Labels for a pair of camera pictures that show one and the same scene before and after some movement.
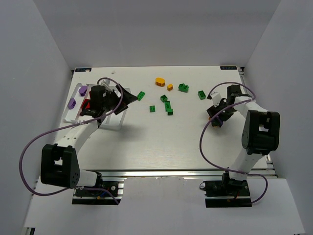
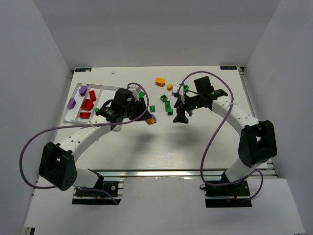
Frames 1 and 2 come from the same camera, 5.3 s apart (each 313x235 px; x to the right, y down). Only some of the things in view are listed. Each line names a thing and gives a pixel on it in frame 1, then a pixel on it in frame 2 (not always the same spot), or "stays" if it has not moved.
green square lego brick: x=164 y=98 stays
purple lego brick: x=72 y=103 stays
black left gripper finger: x=127 y=98 to x=146 y=115
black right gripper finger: x=211 y=115 to x=181 y=116
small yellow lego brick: x=169 y=87 stays
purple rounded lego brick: x=82 y=90 stays
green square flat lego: x=152 y=108 stays
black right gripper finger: x=218 y=123 to x=179 y=103
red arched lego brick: x=86 y=104 stays
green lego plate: x=140 y=95 stays
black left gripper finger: x=118 y=111 to x=142 y=103
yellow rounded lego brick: x=160 y=82 stays
